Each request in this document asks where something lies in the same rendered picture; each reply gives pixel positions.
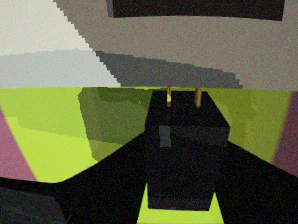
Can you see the black two-prong plug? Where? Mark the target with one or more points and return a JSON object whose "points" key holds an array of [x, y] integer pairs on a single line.
{"points": [[185, 141]]}

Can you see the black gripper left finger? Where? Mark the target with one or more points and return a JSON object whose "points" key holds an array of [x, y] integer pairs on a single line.
{"points": [[109, 192]]}

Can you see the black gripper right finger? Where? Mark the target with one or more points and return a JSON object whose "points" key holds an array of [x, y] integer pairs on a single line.
{"points": [[251, 191]]}

